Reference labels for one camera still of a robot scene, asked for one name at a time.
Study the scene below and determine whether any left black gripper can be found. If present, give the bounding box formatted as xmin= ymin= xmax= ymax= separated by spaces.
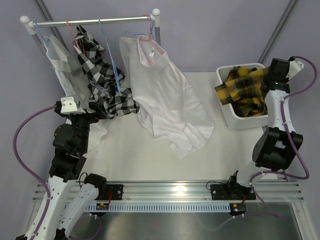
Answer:
xmin=67 ymin=98 xmax=107 ymax=152

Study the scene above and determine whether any blue hanger of yellow shirt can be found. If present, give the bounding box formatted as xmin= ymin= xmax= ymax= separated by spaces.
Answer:
xmin=97 ymin=17 xmax=123 ymax=94

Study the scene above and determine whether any light blue wire hanger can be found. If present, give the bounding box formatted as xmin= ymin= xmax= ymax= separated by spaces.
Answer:
xmin=125 ymin=8 xmax=161 ymax=44

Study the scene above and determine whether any yellow black plaid shirt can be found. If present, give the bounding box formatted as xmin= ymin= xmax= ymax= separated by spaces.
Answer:
xmin=214 ymin=66 xmax=269 ymax=118

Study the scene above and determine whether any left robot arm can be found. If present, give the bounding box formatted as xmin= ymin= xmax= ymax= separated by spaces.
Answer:
xmin=18 ymin=113 xmax=108 ymax=240

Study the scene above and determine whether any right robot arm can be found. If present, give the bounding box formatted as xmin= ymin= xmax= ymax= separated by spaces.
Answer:
xmin=224 ymin=56 xmax=304 ymax=200

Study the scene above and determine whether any black white checkered shirt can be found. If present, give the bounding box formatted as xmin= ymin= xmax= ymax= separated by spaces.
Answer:
xmin=74 ymin=25 xmax=140 ymax=119

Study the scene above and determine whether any white shirt on blue hanger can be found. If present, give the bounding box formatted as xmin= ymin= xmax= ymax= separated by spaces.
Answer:
xmin=43 ymin=35 xmax=108 ymax=159

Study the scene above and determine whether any pink hanger of checkered shirt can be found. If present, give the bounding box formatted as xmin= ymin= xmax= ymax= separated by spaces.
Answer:
xmin=65 ymin=18 xmax=86 ymax=55

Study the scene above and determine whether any white shirt on pink hanger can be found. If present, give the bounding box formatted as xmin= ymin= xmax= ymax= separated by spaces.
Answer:
xmin=119 ymin=35 xmax=215 ymax=159

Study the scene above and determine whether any pink hanger of white shirt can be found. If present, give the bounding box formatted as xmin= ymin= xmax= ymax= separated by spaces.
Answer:
xmin=137 ymin=14 xmax=168 ymax=68

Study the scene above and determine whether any blue hanger far left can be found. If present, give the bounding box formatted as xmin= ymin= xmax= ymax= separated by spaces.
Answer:
xmin=34 ymin=20 xmax=54 ymax=59

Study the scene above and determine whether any metal clothes rack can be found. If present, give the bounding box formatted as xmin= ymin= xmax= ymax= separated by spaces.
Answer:
xmin=19 ymin=8 xmax=161 ymax=45

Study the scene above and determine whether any white plastic basket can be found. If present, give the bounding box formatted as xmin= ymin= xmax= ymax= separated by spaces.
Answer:
xmin=216 ymin=63 xmax=268 ymax=131

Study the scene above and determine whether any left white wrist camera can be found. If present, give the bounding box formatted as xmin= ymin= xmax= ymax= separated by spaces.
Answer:
xmin=60 ymin=96 xmax=86 ymax=115

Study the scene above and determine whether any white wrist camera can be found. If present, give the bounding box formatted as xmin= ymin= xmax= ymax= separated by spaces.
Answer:
xmin=286 ymin=56 xmax=304 ymax=81
xmin=60 ymin=96 xmax=86 ymax=115

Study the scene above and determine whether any white slotted cable duct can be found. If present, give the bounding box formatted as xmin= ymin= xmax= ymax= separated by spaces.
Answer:
xmin=85 ymin=202 xmax=231 ymax=213

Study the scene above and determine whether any aluminium mounting rail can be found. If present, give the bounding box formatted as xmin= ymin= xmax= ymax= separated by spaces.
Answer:
xmin=107 ymin=179 xmax=304 ymax=203

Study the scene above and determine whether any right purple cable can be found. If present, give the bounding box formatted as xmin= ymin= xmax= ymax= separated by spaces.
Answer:
xmin=248 ymin=56 xmax=319 ymax=221

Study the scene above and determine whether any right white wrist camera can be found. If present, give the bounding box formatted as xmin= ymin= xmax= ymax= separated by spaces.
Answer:
xmin=286 ymin=56 xmax=304 ymax=81

